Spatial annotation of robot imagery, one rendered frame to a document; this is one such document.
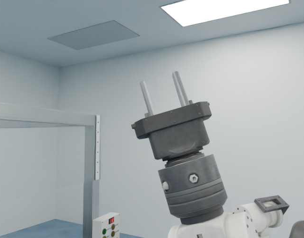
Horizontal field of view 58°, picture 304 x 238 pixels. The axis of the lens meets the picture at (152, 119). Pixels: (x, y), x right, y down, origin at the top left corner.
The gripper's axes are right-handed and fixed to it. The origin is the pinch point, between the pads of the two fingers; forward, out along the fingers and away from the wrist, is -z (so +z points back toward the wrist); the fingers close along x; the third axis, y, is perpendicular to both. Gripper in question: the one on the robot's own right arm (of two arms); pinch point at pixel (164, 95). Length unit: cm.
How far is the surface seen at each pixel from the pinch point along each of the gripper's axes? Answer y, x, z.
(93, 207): -104, -42, 20
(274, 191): -304, 122, 76
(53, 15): -239, -69, -186
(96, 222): -103, -42, 28
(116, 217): -114, -34, 29
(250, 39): -294, 158, -113
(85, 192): -104, -44, 12
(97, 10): -229, -19, -170
